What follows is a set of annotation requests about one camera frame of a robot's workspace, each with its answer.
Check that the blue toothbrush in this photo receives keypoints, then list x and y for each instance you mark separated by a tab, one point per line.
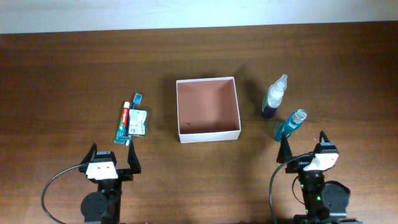
136	101

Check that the blue Listerine mouthwash bottle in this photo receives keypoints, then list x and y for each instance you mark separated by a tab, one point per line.
288	127

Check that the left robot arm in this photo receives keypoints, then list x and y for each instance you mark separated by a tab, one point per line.
104	205

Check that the white cardboard box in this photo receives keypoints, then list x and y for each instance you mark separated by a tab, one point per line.
207	110

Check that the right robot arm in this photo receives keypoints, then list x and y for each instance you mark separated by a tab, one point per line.
324	201

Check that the clear spray bottle dark liquid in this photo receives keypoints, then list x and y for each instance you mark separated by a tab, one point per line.
274	96

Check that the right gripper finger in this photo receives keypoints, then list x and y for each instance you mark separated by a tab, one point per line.
323	138
285	153

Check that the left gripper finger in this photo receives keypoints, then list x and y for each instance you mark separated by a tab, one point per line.
90	155
132	159

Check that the green white soap packet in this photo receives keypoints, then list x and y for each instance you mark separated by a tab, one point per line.
137	122

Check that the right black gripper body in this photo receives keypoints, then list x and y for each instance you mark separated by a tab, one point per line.
296	165

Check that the Colgate toothpaste tube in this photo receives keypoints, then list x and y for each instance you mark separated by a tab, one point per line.
122	136

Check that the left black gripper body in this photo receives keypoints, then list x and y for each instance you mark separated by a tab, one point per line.
124	175

